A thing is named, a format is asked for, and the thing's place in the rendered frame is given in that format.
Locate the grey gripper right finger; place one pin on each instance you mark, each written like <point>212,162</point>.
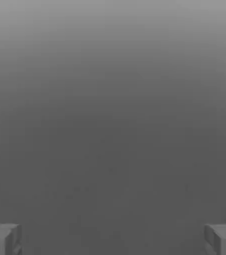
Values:
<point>224,242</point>

